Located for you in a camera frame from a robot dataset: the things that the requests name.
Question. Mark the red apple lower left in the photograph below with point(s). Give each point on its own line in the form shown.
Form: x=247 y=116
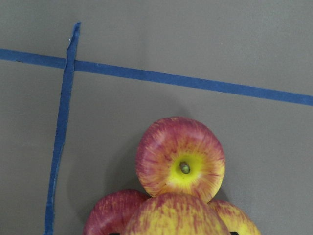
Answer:
x=113 y=211

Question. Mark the red yellow apple with stem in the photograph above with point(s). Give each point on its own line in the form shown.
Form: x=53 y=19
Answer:
x=180 y=154

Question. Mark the horizontal blue tape strip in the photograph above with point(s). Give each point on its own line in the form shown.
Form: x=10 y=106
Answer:
x=158 y=77

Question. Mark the yellow red apple lower right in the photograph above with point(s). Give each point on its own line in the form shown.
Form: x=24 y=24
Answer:
x=234 y=218

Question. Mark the vertical blue tape strip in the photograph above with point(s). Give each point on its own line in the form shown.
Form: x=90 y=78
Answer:
x=61 y=128

